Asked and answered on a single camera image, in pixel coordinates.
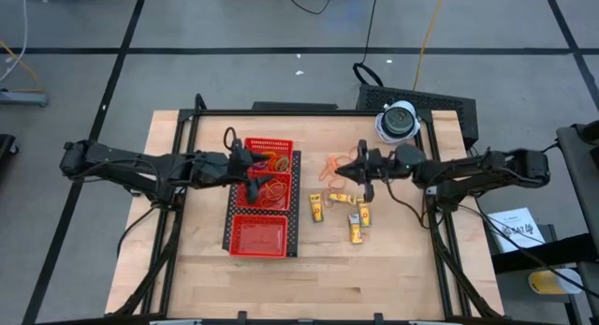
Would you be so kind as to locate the red slotted plastic basket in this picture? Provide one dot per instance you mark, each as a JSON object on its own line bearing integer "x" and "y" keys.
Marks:
{"x": 276, "y": 142}
{"x": 241, "y": 201}
{"x": 257, "y": 236}

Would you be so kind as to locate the white printed booklet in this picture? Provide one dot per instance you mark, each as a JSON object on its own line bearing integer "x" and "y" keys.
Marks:
{"x": 512, "y": 229}

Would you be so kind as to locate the yellow and white bottle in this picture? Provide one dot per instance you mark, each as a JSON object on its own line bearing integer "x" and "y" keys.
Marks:
{"x": 552, "y": 282}

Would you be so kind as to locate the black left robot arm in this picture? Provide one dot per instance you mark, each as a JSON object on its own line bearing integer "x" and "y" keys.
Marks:
{"x": 140, "y": 163}

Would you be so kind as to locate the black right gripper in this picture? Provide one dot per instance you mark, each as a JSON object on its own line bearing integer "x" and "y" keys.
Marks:
{"x": 379, "y": 166}

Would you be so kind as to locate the black flat bar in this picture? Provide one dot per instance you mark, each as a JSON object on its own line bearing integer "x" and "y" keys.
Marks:
{"x": 295, "y": 106}

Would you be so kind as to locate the grey stand base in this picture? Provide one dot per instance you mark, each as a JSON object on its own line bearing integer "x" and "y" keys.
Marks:
{"x": 23, "y": 98}

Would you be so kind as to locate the black perforated metal shelf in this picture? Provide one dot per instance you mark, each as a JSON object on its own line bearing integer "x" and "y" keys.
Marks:
{"x": 295, "y": 231}

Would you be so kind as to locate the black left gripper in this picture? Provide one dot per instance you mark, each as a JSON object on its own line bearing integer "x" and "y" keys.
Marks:
{"x": 238, "y": 168}

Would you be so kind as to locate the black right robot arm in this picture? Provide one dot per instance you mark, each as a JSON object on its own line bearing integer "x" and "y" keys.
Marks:
{"x": 477, "y": 170}

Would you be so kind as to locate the white cylindrical spot lamp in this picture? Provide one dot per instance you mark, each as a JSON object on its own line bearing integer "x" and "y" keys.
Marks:
{"x": 398, "y": 121}

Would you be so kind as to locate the black side cart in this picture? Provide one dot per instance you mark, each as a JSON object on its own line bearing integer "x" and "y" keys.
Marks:
{"x": 547, "y": 255}

